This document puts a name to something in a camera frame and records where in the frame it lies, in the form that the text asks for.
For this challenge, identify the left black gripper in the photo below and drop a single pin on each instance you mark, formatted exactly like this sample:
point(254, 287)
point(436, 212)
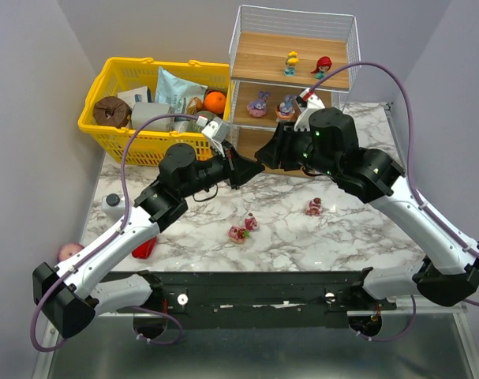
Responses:
point(231, 166)

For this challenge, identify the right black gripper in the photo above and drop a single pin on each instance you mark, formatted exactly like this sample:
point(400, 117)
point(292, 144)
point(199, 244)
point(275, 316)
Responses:
point(282, 143)

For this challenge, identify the purple bunny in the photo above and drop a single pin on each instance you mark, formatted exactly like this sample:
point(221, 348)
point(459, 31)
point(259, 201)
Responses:
point(285, 110)
point(258, 108)

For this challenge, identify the red white figure toy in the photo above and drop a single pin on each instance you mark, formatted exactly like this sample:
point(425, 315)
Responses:
point(314, 207)

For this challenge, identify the yellow blue duck toy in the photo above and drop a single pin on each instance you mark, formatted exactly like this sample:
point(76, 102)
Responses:
point(290, 64)

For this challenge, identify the red cherry toy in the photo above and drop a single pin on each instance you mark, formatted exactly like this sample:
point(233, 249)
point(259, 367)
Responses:
point(323, 65)

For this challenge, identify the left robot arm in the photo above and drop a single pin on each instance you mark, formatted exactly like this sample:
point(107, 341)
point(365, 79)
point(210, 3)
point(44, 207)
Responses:
point(63, 293)

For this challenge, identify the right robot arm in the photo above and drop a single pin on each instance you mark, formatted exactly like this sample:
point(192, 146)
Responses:
point(449, 272)

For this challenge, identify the pink bear toy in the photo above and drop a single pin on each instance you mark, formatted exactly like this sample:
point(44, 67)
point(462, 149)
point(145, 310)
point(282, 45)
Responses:
point(251, 223)

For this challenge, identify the green melon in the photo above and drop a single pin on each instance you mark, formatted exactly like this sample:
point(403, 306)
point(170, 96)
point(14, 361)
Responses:
point(204, 120)

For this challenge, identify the orange fruit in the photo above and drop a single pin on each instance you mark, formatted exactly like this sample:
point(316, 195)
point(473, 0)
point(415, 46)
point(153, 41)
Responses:
point(215, 102)

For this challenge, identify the white can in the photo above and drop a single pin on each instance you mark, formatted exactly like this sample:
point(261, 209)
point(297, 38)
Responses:
point(181, 126)

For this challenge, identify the brown onion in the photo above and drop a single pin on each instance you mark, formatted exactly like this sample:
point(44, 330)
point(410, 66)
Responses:
point(194, 105)

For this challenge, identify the blue snack bag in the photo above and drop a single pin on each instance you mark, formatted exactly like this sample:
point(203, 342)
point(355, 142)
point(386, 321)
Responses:
point(175, 91)

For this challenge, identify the white paper roll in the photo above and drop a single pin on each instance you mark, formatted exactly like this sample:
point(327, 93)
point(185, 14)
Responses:
point(142, 112)

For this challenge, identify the white blue box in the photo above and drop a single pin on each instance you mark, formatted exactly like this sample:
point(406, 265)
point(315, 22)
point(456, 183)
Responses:
point(137, 95)

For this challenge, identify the red bell pepper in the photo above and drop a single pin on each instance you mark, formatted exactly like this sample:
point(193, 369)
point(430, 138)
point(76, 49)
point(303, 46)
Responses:
point(144, 251)

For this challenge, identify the white plastic bottle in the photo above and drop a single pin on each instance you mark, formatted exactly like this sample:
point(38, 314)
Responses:
point(113, 206)

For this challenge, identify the yellow plastic basket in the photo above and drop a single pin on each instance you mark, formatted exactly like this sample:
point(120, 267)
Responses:
point(121, 74)

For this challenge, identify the brown chocolate donut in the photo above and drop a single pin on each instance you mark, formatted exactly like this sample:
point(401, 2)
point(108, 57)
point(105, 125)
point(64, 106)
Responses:
point(111, 111)

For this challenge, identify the pink ball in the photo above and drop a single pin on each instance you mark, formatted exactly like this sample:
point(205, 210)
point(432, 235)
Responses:
point(69, 250)

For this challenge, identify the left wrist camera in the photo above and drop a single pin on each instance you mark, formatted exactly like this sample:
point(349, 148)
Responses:
point(216, 132)

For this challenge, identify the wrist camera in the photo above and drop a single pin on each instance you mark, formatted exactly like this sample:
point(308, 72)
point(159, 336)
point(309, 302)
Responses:
point(308, 103)
point(216, 132)

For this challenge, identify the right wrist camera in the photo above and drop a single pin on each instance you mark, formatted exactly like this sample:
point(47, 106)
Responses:
point(308, 103)

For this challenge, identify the white wire wooden shelf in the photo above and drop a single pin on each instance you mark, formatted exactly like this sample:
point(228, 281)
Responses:
point(261, 40)

